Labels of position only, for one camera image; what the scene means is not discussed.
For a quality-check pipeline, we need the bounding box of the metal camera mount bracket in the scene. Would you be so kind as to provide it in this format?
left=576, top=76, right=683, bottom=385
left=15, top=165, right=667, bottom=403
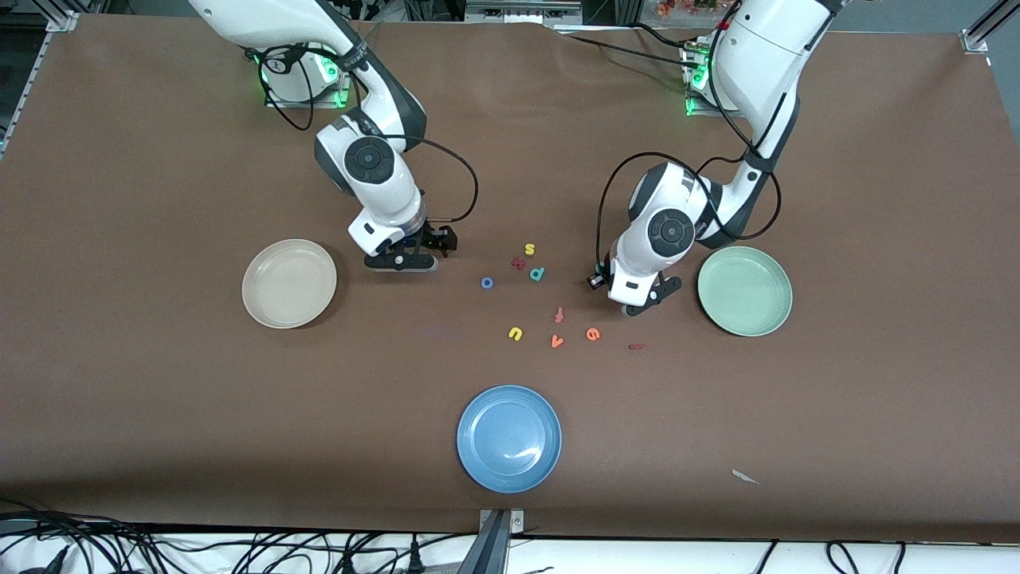
left=458, top=508, right=525, bottom=574

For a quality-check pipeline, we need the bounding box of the brown paper table cover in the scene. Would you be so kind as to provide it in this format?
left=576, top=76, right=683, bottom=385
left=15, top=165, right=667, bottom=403
left=0, top=12, right=1020, bottom=543

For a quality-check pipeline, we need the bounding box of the aluminium frame post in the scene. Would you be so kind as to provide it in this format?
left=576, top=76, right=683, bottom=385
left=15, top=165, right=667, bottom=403
left=960, top=0, right=1020, bottom=55

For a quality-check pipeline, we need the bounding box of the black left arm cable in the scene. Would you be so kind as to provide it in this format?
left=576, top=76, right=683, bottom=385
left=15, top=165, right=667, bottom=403
left=594, top=0, right=783, bottom=272

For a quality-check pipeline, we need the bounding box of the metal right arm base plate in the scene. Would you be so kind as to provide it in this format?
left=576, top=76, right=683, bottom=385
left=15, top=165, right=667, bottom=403
left=265, top=33, right=353, bottom=109

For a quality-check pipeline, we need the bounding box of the black base power cable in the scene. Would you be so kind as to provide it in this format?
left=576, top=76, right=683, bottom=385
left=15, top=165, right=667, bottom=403
left=554, top=22, right=702, bottom=73

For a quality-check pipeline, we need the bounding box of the aluminium frame rail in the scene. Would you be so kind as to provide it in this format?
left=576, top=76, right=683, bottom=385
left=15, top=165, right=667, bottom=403
left=0, top=0, right=80, bottom=156

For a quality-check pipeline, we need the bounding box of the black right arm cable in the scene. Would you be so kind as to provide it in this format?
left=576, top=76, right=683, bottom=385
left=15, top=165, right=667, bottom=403
left=239, top=44, right=481, bottom=224

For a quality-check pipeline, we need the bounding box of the pale green plate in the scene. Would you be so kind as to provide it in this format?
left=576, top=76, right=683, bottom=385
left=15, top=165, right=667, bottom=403
left=696, top=246, right=794, bottom=338

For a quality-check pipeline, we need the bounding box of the blue plate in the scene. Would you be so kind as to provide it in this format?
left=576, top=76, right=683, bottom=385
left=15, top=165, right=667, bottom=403
left=456, top=384, right=563, bottom=494

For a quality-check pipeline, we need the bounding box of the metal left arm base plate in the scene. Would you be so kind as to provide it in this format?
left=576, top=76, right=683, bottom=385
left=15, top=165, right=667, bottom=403
left=684, top=40, right=746, bottom=119

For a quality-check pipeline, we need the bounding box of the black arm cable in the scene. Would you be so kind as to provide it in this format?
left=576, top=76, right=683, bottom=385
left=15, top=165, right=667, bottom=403
left=239, top=44, right=481, bottom=224
left=594, top=0, right=783, bottom=272

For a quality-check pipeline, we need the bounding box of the beige brown plate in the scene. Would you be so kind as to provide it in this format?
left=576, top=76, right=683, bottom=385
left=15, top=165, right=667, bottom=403
left=241, top=238, right=338, bottom=330

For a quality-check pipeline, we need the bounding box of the black cable with plug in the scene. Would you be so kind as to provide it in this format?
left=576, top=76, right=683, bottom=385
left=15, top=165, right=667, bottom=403
left=0, top=498, right=172, bottom=574
left=390, top=534, right=447, bottom=574
left=231, top=533, right=383, bottom=574

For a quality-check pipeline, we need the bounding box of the grey metal box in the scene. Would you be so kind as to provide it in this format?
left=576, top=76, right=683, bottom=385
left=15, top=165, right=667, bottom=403
left=465, top=0, right=584, bottom=26

